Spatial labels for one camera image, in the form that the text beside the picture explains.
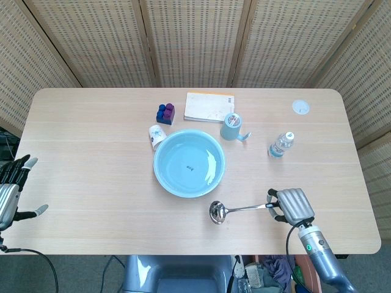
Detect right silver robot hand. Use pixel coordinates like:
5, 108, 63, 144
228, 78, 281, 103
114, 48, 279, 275
267, 188, 315, 228

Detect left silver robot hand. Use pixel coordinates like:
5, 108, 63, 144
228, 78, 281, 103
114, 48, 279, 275
0, 154, 49, 231

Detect stainless steel ladle black grip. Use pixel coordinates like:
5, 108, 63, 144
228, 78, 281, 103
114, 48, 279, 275
209, 200, 277, 226

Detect clear plastic water bottle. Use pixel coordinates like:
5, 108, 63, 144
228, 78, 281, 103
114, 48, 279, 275
268, 131, 296, 159

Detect light blue plastic basin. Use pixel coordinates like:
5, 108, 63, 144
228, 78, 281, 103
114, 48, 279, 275
153, 129, 227, 198

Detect purple crumpled cloth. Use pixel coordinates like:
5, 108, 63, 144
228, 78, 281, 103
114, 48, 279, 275
261, 255, 296, 289

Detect white round lid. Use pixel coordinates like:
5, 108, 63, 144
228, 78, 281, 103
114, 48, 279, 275
291, 99, 310, 115

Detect grey-blue robot torso base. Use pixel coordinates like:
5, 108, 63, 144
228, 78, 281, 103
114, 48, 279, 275
121, 255, 236, 293

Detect cream paperback notebook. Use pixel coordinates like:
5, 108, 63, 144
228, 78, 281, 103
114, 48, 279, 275
183, 92, 236, 123

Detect purple toy building block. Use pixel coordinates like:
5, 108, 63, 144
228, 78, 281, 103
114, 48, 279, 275
163, 103, 177, 126

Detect white printed paper cup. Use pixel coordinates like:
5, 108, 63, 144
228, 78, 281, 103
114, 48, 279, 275
148, 125, 167, 152

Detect blue toy building block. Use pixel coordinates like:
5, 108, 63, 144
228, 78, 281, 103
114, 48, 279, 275
155, 104, 167, 125

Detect woven rattan folding screen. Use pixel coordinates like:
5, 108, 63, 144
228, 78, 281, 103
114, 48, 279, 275
0, 0, 391, 228

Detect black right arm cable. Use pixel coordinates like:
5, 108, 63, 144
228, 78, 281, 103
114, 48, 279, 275
285, 222, 309, 293

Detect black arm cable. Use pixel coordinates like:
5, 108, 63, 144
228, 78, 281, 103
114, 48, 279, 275
0, 244, 59, 293
285, 222, 309, 293

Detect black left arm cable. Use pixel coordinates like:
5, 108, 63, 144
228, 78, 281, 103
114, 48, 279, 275
0, 244, 59, 293

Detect light blue cup with handle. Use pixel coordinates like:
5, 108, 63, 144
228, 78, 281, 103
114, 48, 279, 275
220, 112, 252, 143

